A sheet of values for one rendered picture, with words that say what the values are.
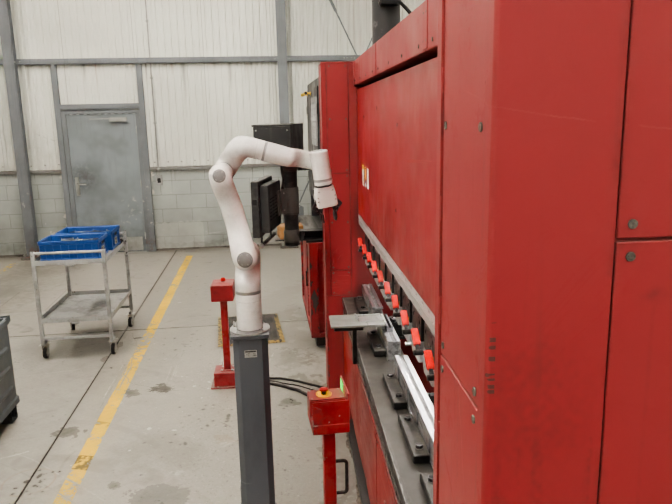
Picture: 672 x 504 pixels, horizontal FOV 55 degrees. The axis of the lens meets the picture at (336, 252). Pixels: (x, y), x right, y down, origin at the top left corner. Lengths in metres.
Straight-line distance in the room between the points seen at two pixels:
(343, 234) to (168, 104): 6.56
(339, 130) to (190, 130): 6.41
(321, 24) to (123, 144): 3.47
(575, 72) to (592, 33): 0.04
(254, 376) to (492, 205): 2.52
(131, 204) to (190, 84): 2.02
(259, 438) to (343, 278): 1.25
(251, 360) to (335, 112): 1.60
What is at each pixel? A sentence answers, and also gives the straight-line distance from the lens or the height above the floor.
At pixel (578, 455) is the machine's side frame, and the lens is 0.81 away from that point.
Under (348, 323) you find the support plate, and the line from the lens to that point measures 3.16.
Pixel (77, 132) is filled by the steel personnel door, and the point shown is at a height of 1.84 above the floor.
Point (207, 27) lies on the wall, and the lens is 10.23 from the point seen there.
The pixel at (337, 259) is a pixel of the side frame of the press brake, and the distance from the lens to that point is 4.00.
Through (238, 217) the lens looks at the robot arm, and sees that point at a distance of 2.96.
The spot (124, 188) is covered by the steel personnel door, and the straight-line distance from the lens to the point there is 10.35.
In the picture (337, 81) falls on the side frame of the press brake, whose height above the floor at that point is 2.19.
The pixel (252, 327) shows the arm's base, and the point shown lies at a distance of 3.06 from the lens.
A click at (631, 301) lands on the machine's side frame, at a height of 1.78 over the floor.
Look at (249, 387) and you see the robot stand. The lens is 3.14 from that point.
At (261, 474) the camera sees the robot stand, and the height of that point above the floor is 0.29.
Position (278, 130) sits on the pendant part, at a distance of 4.05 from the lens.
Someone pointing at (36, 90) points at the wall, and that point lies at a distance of 10.63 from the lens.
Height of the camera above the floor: 1.99
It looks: 12 degrees down
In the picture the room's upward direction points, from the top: 1 degrees counter-clockwise
